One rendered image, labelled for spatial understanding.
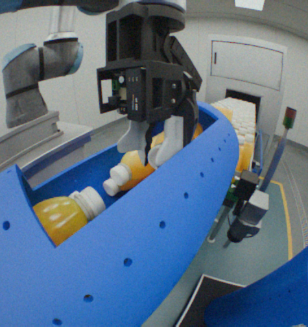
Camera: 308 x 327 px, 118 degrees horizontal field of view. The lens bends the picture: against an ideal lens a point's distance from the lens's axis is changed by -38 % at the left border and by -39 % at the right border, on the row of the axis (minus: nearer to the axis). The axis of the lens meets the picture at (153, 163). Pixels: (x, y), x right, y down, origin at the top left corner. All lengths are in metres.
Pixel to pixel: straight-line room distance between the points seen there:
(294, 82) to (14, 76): 5.18
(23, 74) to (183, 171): 0.46
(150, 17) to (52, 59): 0.38
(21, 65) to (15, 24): 2.73
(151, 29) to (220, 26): 4.93
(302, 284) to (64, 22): 0.89
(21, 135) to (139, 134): 0.33
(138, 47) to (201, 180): 0.16
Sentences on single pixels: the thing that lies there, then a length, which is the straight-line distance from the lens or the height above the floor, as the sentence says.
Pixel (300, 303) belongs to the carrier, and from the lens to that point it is 0.46.
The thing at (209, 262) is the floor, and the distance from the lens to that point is 1.44.
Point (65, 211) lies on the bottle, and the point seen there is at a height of 1.18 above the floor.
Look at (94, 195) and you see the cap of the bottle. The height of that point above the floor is 1.17.
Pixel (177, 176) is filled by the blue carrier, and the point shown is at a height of 1.20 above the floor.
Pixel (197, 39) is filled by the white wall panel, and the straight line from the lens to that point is 5.03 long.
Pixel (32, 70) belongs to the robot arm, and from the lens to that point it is 0.49.
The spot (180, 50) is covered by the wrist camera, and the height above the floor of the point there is 1.33.
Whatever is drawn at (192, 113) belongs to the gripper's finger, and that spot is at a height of 1.25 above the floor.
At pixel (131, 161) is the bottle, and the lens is 0.30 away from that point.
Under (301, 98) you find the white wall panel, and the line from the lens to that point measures 5.17.
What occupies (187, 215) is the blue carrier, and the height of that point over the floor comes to 1.17.
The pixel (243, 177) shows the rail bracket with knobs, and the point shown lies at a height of 1.00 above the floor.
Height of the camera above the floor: 1.29
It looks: 33 degrees down
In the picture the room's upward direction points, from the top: straight up
